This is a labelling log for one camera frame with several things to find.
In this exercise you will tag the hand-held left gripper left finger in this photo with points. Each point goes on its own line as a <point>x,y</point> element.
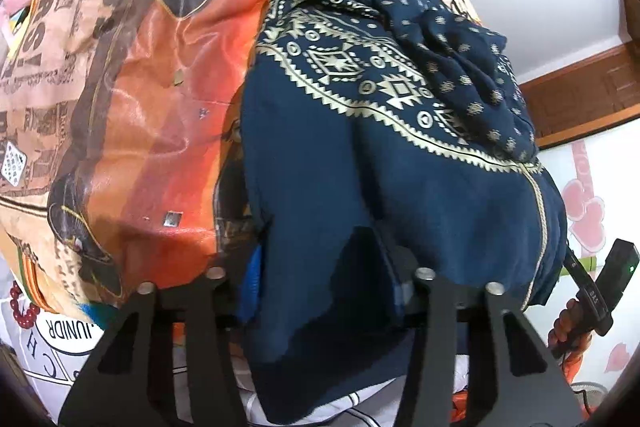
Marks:
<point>250,282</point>

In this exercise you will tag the navy patterned zip hoodie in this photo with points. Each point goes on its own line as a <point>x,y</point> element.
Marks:
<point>380,147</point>

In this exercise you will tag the person's right hand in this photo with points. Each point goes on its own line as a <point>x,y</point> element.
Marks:
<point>567,322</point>

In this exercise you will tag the white printed bed sheet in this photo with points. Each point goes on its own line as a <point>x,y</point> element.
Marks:
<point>55,347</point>

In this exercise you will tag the printed orange blanket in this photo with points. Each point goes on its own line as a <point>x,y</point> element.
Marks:
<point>130,72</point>

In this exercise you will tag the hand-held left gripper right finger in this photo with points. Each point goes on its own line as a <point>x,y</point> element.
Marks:
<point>442,312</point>

